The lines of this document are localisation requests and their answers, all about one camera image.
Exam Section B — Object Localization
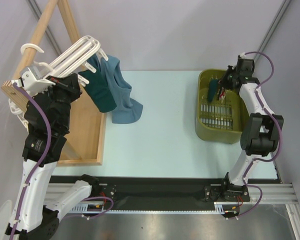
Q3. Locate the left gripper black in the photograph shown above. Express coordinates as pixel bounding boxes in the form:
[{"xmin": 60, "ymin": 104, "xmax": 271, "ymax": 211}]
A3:
[{"xmin": 42, "ymin": 73, "xmax": 85, "ymax": 130}]

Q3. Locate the white plastic clip hanger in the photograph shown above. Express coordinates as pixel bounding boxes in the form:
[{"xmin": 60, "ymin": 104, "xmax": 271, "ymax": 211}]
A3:
[{"xmin": 9, "ymin": 35, "xmax": 117, "ymax": 134}]

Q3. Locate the dark green sock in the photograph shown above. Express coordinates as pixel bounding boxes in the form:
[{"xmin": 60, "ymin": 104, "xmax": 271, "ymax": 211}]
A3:
[{"xmin": 78, "ymin": 55, "xmax": 117, "ymax": 113}]

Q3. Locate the green sock with reindeer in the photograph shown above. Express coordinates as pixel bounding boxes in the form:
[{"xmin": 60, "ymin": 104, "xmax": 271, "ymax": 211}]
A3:
[{"xmin": 207, "ymin": 78, "xmax": 226, "ymax": 103}]

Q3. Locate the blue sock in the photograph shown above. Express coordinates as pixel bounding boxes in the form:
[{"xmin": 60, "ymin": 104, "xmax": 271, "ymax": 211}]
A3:
[{"xmin": 100, "ymin": 55, "xmax": 143, "ymax": 124}]

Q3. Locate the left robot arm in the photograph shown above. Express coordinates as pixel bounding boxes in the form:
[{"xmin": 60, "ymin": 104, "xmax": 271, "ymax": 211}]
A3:
[{"xmin": 5, "ymin": 73, "xmax": 100, "ymax": 240}]

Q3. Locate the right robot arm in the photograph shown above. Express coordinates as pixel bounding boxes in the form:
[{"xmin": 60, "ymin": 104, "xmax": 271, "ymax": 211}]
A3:
[{"xmin": 219, "ymin": 52, "xmax": 284, "ymax": 201}]

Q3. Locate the olive green plastic basket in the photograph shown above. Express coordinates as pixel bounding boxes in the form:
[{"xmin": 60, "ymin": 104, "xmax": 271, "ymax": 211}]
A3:
[{"xmin": 195, "ymin": 68, "xmax": 249, "ymax": 144}]

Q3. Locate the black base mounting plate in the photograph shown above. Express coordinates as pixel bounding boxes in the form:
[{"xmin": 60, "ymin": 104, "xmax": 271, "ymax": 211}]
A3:
[{"xmin": 39, "ymin": 176, "xmax": 251, "ymax": 212}]

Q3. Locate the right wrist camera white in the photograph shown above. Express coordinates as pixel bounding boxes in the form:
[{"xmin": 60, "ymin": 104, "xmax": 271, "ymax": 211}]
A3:
[{"xmin": 238, "ymin": 52, "xmax": 246, "ymax": 59}]

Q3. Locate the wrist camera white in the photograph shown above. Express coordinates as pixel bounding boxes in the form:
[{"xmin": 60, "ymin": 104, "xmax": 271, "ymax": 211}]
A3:
[
  {"xmin": 238, "ymin": 52, "xmax": 246, "ymax": 59},
  {"xmin": 11, "ymin": 65, "xmax": 55, "ymax": 95}
]

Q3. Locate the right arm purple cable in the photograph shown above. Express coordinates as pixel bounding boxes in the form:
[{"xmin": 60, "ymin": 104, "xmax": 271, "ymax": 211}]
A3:
[{"xmin": 224, "ymin": 51, "xmax": 283, "ymax": 221}]

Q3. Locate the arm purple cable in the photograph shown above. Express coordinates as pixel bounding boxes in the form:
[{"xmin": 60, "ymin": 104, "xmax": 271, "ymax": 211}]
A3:
[
  {"xmin": 8, "ymin": 83, "xmax": 115, "ymax": 240},
  {"xmin": 224, "ymin": 51, "xmax": 283, "ymax": 221}
]

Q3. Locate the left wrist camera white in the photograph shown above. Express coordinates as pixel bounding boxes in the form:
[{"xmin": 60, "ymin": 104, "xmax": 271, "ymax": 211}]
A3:
[{"xmin": 11, "ymin": 65, "xmax": 55, "ymax": 95}]

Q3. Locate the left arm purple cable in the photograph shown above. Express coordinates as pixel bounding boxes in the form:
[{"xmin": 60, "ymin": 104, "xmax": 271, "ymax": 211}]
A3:
[{"xmin": 8, "ymin": 83, "xmax": 115, "ymax": 240}]

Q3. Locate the wooden drying rack frame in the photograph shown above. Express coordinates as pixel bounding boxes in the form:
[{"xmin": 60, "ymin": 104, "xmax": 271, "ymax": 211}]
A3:
[{"xmin": 12, "ymin": 0, "xmax": 106, "ymax": 167}]

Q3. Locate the aluminium rail frame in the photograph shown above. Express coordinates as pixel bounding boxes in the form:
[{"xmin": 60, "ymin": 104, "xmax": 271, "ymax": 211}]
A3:
[{"xmin": 24, "ymin": 182, "xmax": 300, "ymax": 240}]

